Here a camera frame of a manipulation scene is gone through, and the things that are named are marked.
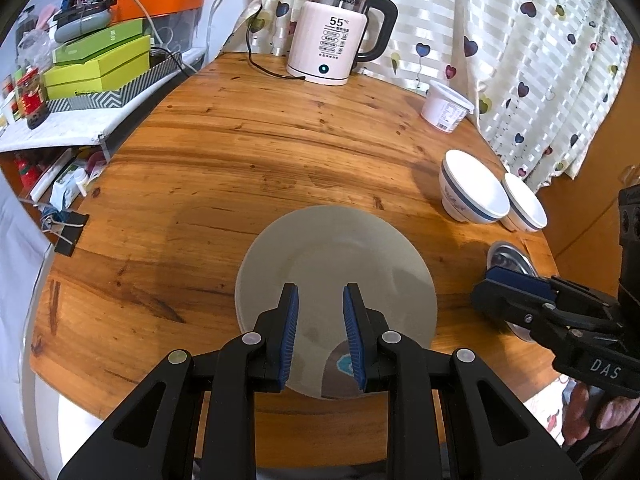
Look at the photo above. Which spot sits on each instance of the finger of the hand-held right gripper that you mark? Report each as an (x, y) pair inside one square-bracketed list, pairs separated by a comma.
[(520, 282), (510, 307)]

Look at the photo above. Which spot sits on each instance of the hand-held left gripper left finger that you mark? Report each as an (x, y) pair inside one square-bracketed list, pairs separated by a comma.
[(290, 335)]

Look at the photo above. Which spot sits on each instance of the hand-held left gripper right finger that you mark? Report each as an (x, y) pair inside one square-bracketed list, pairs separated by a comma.
[(352, 335)]

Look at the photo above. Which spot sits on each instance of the stainless steel bowl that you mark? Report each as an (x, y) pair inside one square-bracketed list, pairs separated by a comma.
[(505, 257)]

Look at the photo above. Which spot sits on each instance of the small white bowl blue stripe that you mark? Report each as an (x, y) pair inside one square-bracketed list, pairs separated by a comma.
[(525, 202)]

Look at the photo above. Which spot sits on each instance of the beige plate with fish print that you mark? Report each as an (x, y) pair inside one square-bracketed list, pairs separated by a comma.
[(340, 250)]

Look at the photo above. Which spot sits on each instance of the large white bowl blue stripe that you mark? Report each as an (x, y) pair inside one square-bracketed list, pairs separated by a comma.
[(472, 185)]

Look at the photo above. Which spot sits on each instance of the person's right hand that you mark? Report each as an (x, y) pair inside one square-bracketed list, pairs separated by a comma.
[(615, 412)]

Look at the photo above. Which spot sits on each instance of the floral cloth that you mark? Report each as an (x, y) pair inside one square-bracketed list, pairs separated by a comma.
[(542, 410)]

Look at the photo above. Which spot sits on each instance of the white plastic tub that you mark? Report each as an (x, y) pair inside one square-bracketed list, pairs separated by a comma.
[(445, 107)]

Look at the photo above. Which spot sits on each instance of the black binder clip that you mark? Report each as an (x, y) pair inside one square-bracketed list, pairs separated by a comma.
[(70, 235)]

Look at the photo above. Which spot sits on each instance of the white medicine box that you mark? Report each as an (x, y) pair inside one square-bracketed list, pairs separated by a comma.
[(67, 190)]

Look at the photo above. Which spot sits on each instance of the white curtain with heart print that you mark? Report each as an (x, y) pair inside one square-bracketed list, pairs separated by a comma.
[(475, 5)]

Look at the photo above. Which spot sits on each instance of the white electric kettle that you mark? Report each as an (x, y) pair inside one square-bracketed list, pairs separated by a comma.
[(330, 45)]

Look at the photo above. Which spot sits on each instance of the chevron patterned box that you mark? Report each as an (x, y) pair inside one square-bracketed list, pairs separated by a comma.
[(110, 97)]

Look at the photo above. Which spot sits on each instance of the white shelf board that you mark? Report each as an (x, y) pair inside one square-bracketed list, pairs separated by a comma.
[(55, 127)]

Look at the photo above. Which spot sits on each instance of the lime green box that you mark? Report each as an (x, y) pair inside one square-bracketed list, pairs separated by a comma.
[(100, 72)]

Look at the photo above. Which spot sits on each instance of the red tin jar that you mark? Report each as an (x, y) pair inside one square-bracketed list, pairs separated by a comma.
[(32, 100)]

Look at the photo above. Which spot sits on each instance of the dark green flat box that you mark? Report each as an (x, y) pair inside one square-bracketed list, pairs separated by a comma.
[(100, 40)]

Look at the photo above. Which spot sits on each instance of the clear storage box orange lid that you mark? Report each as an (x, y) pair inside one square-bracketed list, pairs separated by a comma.
[(165, 0)]

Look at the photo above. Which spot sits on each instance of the grey pouch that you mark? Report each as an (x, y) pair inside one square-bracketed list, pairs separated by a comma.
[(80, 25)]

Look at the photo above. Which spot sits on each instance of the clear plastic bag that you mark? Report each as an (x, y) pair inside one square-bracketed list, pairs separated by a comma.
[(35, 45)]

